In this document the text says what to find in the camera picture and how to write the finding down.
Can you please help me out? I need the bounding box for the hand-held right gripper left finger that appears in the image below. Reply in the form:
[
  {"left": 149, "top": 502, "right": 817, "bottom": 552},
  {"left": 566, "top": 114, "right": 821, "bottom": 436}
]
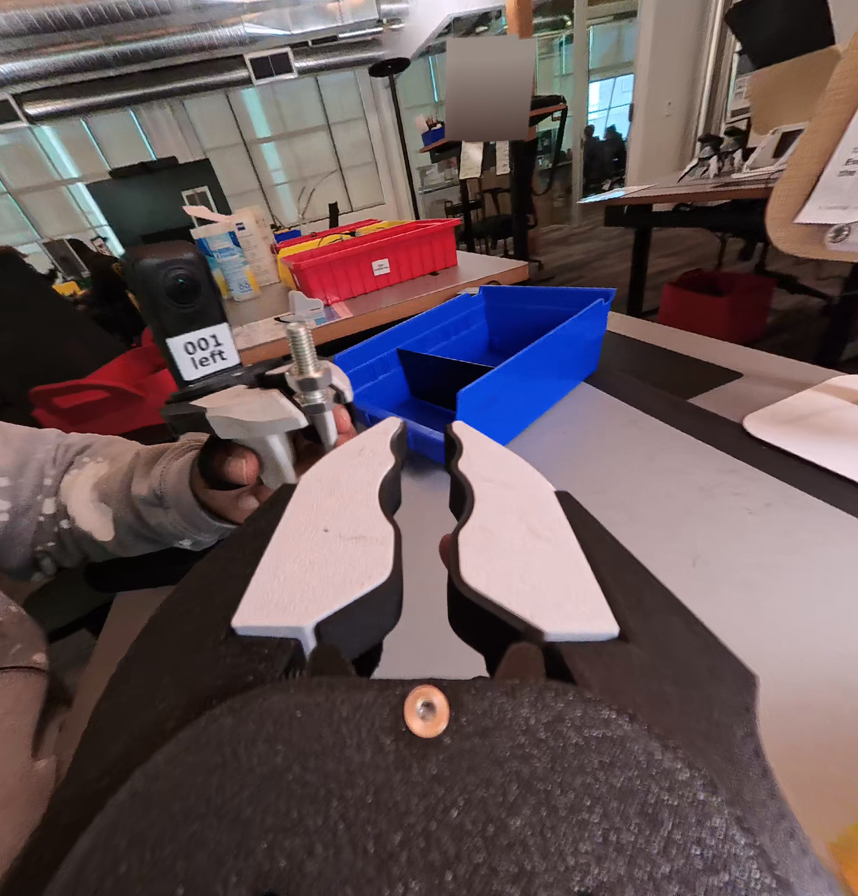
[{"left": 231, "top": 418, "right": 407, "bottom": 676}]

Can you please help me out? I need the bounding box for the white instruction sheet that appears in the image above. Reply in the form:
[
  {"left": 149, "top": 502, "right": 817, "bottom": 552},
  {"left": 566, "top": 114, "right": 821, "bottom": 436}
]
[{"left": 793, "top": 70, "right": 858, "bottom": 225}]

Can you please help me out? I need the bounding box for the blue plastic bin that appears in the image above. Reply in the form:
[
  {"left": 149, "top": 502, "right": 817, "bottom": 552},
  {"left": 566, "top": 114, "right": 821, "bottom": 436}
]
[{"left": 333, "top": 285, "right": 617, "bottom": 466}]

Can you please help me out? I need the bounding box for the wooden stand black panel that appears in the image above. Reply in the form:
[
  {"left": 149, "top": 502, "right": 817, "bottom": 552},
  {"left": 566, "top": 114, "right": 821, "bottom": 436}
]
[{"left": 724, "top": 0, "right": 843, "bottom": 137}]

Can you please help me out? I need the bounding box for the person's left hand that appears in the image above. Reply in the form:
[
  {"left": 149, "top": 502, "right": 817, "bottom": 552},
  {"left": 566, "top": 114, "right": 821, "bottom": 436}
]
[{"left": 191, "top": 408, "right": 358, "bottom": 526}]

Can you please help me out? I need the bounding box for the silver air duct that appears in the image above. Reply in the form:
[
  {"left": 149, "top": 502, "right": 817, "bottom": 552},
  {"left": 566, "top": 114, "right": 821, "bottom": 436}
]
[{"left": 0, "top": 0, "right": 409, "bottom": 120}]

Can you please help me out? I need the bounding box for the person's left forearm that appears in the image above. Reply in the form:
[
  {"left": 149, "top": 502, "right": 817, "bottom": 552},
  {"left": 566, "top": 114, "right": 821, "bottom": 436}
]
[{"left": 0, "top": 420, "right": 213, "bottom": 578}]

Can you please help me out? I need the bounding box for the silver flange bolt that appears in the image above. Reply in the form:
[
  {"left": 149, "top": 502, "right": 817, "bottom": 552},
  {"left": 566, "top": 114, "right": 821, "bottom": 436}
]
[{"left": 285, "top": 323, "right": 342, "bottom": 452}]

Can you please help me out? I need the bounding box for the white box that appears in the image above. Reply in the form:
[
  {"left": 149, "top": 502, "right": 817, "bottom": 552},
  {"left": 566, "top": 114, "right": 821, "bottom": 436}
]
[{"left": 233, "top": 206, "right": 279, "bottom": 288}]

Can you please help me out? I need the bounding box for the red handled basket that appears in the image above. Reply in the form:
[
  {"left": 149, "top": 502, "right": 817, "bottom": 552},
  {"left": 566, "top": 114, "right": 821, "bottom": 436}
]
[
  {"left": 30, "top": 332, "right": 181, "bottom": 435},
  {"left": 658, "top": 269, "right": 780, "bottom": 344}
]

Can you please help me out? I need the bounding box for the silver hex nut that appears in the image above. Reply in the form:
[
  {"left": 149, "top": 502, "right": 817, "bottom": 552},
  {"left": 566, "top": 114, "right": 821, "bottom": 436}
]
[{"left": 285, "top": 367, "right": 332, "bottom": 407}]

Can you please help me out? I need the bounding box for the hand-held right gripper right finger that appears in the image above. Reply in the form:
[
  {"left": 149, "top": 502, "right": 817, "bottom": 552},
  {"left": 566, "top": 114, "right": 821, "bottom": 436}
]
[{"left": 446, "top": 420, "right": 621, "bottom": 676}]

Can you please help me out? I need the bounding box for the black bin divider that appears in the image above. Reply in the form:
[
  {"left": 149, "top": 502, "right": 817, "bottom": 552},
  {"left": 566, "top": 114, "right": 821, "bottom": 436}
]
[{"left": 397, "top": 348, "right": 496, "bottom": 414}]

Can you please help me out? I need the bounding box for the blue-white wipes tub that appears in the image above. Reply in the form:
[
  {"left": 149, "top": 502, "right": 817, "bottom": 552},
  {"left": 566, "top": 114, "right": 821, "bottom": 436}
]
[{"left": 191, "top": 213, "right": 262, "bottom": 302}]

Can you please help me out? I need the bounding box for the black floor lamp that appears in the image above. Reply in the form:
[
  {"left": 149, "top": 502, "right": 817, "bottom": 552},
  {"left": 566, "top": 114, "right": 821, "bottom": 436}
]
[{"left": 369, "top": 57, "right": 423, "bottom": 221}]

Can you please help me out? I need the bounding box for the black partition panel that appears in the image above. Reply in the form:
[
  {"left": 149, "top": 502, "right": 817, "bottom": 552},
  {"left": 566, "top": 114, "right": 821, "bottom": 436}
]
[{"left": 0, "top": 255, "right": 132, "bottom": 421}]

